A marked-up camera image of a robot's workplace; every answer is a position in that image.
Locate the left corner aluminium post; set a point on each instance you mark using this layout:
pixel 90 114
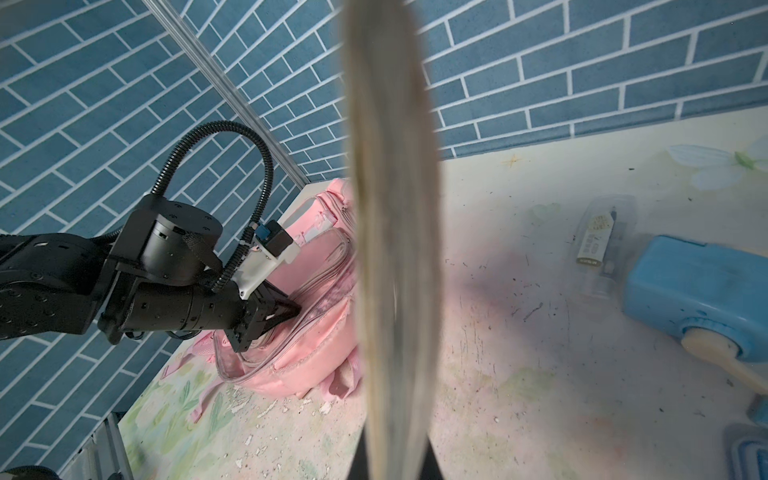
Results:
pixel 195 50

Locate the aluminium front rail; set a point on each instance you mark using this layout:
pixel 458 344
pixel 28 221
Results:
pixel 102 457

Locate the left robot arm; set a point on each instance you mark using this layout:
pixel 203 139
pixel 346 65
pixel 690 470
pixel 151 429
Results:
pixel 160 274

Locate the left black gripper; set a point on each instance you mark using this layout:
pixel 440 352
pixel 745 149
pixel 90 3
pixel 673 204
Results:
pixel 136 305

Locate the blue geometry set case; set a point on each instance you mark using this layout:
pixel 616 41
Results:
pixel 746 444

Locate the clear plastic eraser case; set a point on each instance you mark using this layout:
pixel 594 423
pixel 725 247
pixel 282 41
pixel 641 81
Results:
pixel 598 255

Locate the blue pencil sharpener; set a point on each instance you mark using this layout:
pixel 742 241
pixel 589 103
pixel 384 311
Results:
pixel 710 297

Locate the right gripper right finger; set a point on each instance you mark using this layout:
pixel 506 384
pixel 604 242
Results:
pixel 430 467

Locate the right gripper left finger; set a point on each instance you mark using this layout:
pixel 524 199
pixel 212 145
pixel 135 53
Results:
pixel 359 466

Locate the pink student backpack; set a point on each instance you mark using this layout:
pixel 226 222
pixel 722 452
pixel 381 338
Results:
pixel 316 349

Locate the colourful illustrated book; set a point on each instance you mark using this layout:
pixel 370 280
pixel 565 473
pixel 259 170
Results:
pixel 394 165

